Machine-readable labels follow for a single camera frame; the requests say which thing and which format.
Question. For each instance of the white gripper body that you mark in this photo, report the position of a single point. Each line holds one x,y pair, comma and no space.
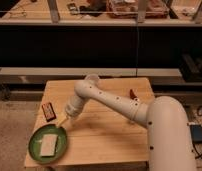
74,107

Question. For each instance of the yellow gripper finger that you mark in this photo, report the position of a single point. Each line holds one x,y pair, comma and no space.
61,119

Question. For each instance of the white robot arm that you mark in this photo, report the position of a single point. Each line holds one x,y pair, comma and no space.
168,131

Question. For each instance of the green ceramic bowl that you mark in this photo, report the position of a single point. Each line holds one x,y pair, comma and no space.
36,140

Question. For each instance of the dark red snack packet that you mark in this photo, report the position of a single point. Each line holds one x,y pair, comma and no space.
48,112

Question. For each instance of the white sponge block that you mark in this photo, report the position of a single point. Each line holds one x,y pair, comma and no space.
48,145

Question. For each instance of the translucent plastic cup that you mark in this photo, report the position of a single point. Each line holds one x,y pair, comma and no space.
93,77

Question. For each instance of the wooden table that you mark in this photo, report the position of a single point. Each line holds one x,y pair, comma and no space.
100,135

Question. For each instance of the dark device on shelf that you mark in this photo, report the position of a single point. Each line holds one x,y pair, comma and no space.
73,9

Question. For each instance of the red tray on shelf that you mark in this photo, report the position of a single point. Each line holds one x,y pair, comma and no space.
129,8

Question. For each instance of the black box on floor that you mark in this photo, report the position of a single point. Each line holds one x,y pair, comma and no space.
196,133

